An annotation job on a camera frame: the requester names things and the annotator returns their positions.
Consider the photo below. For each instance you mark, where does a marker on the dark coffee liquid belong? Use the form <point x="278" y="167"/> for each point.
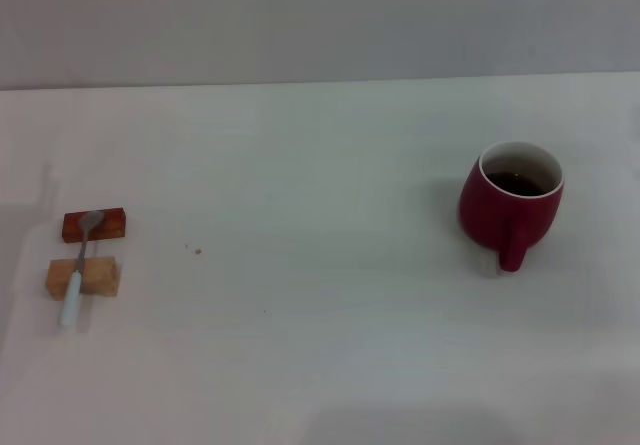
<point x="515" y="182"/>

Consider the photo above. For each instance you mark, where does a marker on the red ceramic mug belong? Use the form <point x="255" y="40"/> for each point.
<point x="500" y="215"/>

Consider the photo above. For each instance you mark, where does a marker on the dark red-brown wooden block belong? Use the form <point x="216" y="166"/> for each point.
<point x="112" y="222"/>

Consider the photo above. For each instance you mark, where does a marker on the light tan wooden block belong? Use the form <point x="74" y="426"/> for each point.
<point x="102" y="276"/>

